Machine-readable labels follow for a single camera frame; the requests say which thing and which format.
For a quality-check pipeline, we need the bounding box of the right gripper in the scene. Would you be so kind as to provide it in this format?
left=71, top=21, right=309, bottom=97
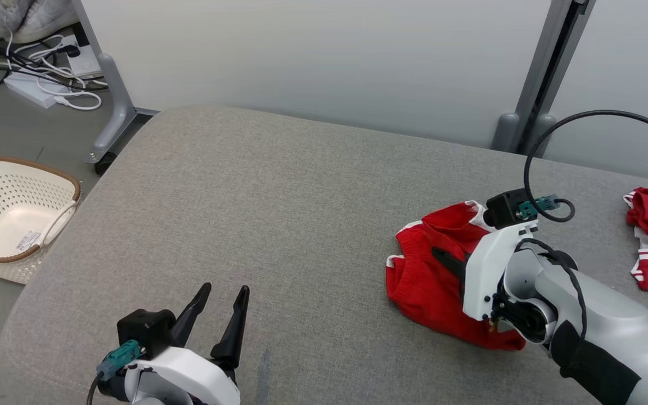
left=432, top=221, right=540, bottom=323

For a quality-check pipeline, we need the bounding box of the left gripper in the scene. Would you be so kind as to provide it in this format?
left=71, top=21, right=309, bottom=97
left=124, top=282, right=250, bottom=405

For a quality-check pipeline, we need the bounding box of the red shorts white trim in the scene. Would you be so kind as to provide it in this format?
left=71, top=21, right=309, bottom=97
left=385, top=201, right=528, bottom=351

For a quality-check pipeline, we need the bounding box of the cream perforated laundry basket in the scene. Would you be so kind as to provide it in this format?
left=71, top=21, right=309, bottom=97
left=0, top=157, right=82, bottom=285

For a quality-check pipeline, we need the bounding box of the white power strip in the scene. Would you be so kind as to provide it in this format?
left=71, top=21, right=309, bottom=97
left=3, top=70, right=73, bottom=109

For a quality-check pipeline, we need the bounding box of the left camera cable teal plug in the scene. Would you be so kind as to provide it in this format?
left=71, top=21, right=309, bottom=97
left=87, top=339, right=148, bottom=405

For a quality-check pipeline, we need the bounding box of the camera cable teal plug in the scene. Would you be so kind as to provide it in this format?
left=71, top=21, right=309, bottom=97
left=87, top=339, right=148, bottom=405
left=518, top=110, right=648, bottom=224

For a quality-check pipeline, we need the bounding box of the right camera cable teal plug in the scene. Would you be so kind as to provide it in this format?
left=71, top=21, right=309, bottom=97
left=518, top=110, right=648, bottom=224

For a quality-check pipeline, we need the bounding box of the grey partition post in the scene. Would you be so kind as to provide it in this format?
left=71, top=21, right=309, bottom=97
left=492, top=0, right=598, bottom=156

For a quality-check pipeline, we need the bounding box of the white cable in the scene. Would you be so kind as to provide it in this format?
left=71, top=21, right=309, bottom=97
left=36, top=72, right=103, bottom=112

